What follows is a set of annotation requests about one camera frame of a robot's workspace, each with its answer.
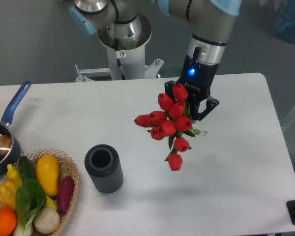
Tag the blue translucent container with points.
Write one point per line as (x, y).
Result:
(285, 23)

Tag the brown bread roll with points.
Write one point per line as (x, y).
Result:
(5, 144)

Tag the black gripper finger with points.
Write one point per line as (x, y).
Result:
(211, 103)

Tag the orange fruit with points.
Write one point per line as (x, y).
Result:
(8, 221)

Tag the small yellow pepper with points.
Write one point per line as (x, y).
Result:
(14, 175)

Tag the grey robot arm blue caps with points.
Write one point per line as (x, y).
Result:
(212, 20)

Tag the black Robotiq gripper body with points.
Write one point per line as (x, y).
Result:
(197, 78)

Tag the purple eggplant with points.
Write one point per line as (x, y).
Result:
(65, 193)

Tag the yellow banana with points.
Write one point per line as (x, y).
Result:
(50, 203)

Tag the red tulip bouquet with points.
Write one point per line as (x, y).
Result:
(172, 121)

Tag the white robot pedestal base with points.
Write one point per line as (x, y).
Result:
(126, 51)

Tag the green cucumber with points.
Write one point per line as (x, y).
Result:
(26, 169)

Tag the dark grey ribbed vase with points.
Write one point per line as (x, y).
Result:
(103, 165)

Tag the yellow bell pepper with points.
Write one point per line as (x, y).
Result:
(8, 195)

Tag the beige garlic bulb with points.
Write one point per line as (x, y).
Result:
(47, 220)

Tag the woven wicker basket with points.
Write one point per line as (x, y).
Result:
(67, 167)

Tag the dark saucepan blue handle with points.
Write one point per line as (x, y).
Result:
(10, 149)

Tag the green bok choy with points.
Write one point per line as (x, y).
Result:
(30, 198)

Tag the yellow squash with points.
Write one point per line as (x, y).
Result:
(47, 172)

